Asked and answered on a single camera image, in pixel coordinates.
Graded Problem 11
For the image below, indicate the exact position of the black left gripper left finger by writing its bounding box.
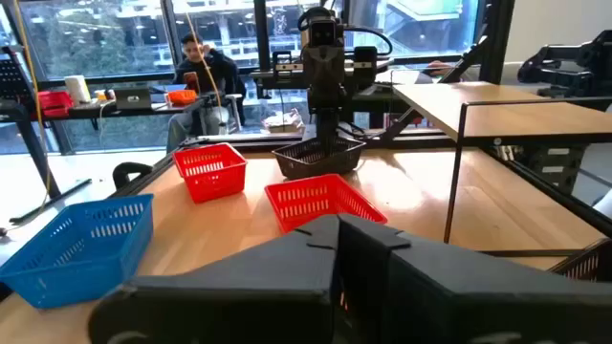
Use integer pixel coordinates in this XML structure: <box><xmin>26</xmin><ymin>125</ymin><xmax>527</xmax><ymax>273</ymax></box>
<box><xmin>88</xmin><ymin>213</ymin><xmax>340</xmax><ymax>344</ymax></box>

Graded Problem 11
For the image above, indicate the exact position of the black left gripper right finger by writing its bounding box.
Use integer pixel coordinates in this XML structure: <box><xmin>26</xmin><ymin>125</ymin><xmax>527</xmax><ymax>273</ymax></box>
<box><xmin>337</xmin><ymin>214</ymin><xmax>612</xmax><ymax>344</ymax></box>

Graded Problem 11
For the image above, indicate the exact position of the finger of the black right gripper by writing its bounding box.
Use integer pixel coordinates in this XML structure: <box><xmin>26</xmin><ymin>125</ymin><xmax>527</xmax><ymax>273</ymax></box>
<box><xmin>328</xmin><ymin>109</ymin><xmax>341</xmax><ymax>144</ymax></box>
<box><xmin>315</xmin><ymin>109</ymin><xmax>330</xmax><ymax>144</ymax></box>

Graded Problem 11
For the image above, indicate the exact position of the red plastic slotted basket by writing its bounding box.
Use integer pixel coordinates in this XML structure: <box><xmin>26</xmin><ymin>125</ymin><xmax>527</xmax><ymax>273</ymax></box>
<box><xmin>263</xmin><ymin>172</ymin><xmax>389</xmax><ymax>235</ymax></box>
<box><xmin>171</xmin><ymin>141</ymin><xmax>249</xmax><ymax>204</ymax></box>

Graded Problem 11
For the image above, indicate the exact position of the black plastic slotted basket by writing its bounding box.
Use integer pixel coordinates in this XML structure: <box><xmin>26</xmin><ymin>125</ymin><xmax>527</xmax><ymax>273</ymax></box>
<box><xmin>548</xmin><ymin>237</ymin><xmax>612</xmax><ymax>284</ymax></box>
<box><xmin>271</xmin><ymin>136</ymin><xmax>368</xmax><ymax>182</ymax></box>

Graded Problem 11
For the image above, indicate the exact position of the blue plastic slotted basket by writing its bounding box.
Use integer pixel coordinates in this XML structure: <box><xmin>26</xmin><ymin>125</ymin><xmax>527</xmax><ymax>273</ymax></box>
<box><xmin>0</xmin><ymin>193</ymin><xmax>155</xmax><ymax>311</ymax></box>

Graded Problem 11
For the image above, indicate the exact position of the person's hand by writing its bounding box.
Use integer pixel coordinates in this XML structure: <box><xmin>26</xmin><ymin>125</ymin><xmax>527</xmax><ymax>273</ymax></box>
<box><xmin>423</xmin><ymin>60</ymin><xmax>461</xmax><ymax>78</ymax></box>

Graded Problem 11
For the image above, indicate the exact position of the person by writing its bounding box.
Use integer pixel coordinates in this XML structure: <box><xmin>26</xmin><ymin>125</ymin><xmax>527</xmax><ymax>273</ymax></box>
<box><xmin>165</xmin><ymin>32</ymin><xmax>248</xmax><ymax>154</ymax></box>

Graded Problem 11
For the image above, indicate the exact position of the orange basket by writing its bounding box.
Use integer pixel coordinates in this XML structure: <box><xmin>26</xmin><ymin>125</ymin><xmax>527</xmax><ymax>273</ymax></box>
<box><xmin>166</xmin><ymin>88</ymin><xmax>199</xmax><ymax>107</ymax></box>

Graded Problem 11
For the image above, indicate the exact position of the grey box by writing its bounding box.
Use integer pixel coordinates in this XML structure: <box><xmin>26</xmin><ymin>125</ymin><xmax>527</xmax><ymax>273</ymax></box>
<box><xmin>113</xmin><ymin>85</ymin><xmax>153</xmax><ymax>112</ymax></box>

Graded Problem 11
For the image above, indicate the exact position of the black desk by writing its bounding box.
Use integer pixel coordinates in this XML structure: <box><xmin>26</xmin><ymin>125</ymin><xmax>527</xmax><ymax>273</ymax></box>
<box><xmin>0</xmin><ymin>95</ymin><xmax>230</xmax><ymax>120</ymax></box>

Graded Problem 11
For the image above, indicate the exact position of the black stand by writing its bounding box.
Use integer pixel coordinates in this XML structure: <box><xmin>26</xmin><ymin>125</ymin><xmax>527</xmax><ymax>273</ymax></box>
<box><xmin>0</xmin><ymin>45</ymin><xmax>93</xmax><ymax>226</ymax></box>

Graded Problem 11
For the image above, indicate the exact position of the white paper roll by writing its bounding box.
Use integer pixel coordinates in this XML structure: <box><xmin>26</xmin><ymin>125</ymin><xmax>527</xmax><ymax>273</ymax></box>
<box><xmin>63</xmin><ymin>75</ymin><xmax>92</xmax><ymax>105</ymax></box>

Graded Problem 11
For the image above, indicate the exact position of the red box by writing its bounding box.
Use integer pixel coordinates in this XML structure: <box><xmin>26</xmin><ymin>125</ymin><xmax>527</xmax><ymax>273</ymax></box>
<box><xmin>36</xmin><ymin>90</ymin><xmax>74</xmax><ymax>119</ymax></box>

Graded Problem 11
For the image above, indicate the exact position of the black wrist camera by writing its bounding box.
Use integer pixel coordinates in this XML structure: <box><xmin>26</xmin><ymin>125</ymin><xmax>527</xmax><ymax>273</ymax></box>
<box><xmin>296</xmin><ymin>5</ymin><xmax>346</xmax><ymax>49</ymax></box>

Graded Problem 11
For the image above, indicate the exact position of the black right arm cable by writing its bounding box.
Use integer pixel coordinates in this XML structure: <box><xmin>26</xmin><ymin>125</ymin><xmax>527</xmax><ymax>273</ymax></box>
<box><xmin>342</xmin><ymin>26</ymin><xmax>394</xmax><ymax>57</ymax></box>

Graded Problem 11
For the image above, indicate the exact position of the black curved hose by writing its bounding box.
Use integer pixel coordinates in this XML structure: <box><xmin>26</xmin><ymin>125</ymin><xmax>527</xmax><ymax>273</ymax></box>
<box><xmin>112</xmin><ymin>161</ymin><xmax>154</xmax><ymax>191</ymax></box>

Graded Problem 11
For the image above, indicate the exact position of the wooden shelf with black frame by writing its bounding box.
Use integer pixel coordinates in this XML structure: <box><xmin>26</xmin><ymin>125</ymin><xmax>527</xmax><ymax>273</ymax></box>
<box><xmin>390</xmin><ymin>80</ymin><xmax>612</xmax><ymax>259</ymax></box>

